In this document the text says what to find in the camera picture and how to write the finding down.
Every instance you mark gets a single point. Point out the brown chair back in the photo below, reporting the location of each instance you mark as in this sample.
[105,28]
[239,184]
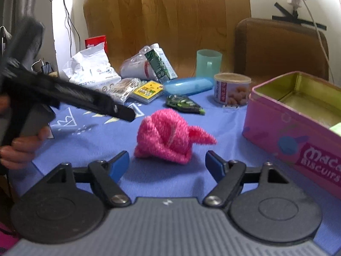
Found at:
[279,50]

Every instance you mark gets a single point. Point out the wood-pattern board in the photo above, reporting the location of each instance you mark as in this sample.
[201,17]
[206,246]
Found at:
[170,18]

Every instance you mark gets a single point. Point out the black tape strips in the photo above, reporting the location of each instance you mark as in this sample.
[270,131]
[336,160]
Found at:
[295,17]

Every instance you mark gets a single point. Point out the dark green snack packet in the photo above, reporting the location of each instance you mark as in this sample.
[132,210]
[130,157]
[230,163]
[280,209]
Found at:
[183,104]

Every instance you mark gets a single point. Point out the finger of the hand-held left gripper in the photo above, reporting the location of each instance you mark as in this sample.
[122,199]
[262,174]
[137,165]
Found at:
[120,111]

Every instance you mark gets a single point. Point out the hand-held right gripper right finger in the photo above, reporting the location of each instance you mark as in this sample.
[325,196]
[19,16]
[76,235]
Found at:
[214,165]

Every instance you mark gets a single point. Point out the pink biscuit tin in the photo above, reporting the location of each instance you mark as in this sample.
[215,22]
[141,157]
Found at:
[279,128]

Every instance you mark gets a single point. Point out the clear cotton swab packet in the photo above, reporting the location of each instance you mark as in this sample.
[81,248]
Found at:
[124,88]

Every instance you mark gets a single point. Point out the red box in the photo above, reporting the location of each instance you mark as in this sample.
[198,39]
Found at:
[96,40]

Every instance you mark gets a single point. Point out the light green cloth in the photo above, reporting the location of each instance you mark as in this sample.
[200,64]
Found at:
[336,129]

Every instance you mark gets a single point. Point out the peanut can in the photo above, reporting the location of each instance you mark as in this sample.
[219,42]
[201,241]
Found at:
[231,90]

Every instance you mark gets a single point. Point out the blue printed tablecloth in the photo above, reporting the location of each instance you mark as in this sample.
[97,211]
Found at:
[93,144]

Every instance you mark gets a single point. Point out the blue plastic case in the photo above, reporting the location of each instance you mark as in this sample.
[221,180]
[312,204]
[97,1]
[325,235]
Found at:
[189,85]

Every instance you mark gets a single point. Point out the green plastic cup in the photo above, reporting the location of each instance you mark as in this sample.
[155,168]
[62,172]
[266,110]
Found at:
[209,64]

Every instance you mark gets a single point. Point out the clear plastic bag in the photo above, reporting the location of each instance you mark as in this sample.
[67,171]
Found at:
[134,68]

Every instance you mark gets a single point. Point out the person's left hand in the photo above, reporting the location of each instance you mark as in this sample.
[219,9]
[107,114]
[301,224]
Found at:
[18,149]

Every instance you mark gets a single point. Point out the white tissue pack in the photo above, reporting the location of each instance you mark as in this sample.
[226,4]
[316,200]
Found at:
[90,69]

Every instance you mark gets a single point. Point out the black white marker tag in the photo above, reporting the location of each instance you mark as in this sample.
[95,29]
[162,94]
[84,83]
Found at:
[230,106]

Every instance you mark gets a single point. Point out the pink knitted cloth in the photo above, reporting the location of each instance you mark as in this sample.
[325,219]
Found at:
[159,136]

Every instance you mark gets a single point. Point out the yellow card box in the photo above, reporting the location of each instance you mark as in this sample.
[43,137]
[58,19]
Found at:
[147,90]

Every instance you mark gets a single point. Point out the green milk carton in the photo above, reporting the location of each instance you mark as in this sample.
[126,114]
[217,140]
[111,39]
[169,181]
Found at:
[159,64]

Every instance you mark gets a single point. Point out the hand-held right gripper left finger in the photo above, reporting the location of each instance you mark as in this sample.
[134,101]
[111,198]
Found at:
[118,165]

